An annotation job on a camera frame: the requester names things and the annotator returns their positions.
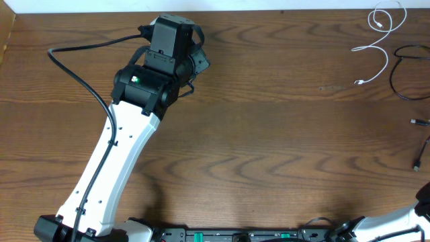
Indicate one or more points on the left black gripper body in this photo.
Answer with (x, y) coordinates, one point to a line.
(202, 62)

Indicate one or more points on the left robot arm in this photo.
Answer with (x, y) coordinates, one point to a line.
(143, 90)

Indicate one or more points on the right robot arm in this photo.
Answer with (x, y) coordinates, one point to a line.
(406, 224)

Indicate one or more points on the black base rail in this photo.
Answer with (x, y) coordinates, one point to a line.
(242, 235)

